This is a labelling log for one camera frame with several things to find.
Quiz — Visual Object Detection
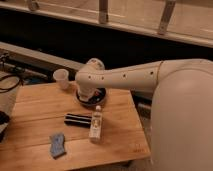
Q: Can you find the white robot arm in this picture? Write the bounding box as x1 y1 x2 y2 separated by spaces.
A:
75 58 213 171

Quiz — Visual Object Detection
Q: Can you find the black round bowl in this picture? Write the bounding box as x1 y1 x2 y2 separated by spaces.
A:
76 88 106 106

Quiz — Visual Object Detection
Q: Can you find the white plastic cup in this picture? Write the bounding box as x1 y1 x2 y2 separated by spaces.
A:
53 69 69 90

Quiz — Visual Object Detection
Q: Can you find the black striped rectangular block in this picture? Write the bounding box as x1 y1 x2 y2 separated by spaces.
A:
64 114 91 127

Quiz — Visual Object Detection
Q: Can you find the white squeeze bottle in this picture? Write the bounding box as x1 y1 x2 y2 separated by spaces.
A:
89 105 102 142

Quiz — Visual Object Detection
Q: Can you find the blue sponge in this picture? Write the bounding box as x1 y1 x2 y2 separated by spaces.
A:
50 133 66 159

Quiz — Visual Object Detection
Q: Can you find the black object at left edge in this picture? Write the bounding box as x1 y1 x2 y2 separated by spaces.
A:
0 111 10 142

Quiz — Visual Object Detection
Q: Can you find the black cable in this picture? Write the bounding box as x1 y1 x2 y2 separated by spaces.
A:
0 73 24 94

